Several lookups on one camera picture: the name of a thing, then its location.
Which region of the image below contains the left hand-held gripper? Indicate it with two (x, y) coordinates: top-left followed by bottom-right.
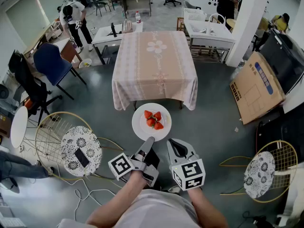
(108, 136), (160, 187)

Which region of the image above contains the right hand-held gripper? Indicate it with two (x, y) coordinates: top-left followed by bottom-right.
(167, 138), (206, 191)

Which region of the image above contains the white round plate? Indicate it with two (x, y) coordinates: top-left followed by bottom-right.
(132, 103), (172, 142)

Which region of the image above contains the person's left forearm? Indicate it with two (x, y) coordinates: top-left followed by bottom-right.
(86, 170), (148, 226)

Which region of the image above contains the person's right forearm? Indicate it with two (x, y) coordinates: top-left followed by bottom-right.
(187, 186), (229, 228)

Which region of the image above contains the table with pink tablecloth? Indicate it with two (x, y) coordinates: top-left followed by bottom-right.
(111, 30), (199, 111)

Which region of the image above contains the person's white shirt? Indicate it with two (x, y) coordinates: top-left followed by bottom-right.
(57, 189), (202, 228)

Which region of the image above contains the black smartphone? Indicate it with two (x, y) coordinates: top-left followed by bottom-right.
(74, 148), (90, 168)

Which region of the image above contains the floral round seat cushion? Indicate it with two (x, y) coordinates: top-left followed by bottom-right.
(243, 151), (276, 199)
(60, 126), (103, 177)

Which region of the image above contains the pink flower tablecloth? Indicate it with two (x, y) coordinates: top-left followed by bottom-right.
(111, 30), (199, 111)

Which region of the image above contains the brown cardboard box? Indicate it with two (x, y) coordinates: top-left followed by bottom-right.
(229, 51), (286, 125)

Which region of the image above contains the white mesh waste basket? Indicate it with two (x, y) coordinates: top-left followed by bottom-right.
(78, 58), (93, 68)

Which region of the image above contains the black case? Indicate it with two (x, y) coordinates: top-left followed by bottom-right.
(255, 108), (304, 156)

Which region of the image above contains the white desk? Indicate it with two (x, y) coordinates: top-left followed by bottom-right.
(91, 21), (144, 65)

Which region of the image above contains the white table with metal rack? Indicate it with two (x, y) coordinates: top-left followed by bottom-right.
(184, 20), (237, 64)

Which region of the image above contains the steel electric kettle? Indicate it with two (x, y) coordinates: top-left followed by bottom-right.
(121, 19), (133, 34)

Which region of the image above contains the brown cabinet with white top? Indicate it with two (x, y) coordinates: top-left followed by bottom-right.
(53, 37), (83, 68)

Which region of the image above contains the blue shell chair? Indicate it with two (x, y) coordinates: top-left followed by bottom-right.
(33, 42), (87, 101)

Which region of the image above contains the wooden shelf stand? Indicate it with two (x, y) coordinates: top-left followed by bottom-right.
(177, 17), (186, 33)

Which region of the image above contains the round white side table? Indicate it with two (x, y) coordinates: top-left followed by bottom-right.
(10, 105), (38, 149)

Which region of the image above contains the large black screen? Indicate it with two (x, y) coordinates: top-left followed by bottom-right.
(258, 28), (304, 95)

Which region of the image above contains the black office chair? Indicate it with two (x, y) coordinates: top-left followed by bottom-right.
(8, 50), (64, 125)

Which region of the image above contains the white plastic basket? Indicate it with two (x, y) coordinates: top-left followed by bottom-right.
(182, 8), (207, 21)

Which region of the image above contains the grey metal desk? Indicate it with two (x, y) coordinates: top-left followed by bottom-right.
(121, 0), (152, 19)

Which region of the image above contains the black metal chair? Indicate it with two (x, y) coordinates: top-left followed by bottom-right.
(91, 0), (112, 17)

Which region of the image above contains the white bathtub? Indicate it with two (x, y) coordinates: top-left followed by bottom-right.
(184, 0), (220, 15)

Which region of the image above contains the white floor cable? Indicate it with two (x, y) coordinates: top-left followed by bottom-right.
(49, 165), (117, 220)

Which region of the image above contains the gold wire chair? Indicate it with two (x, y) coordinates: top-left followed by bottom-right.
(35, 111), (124, 182)
(218, 140), (298, 203)

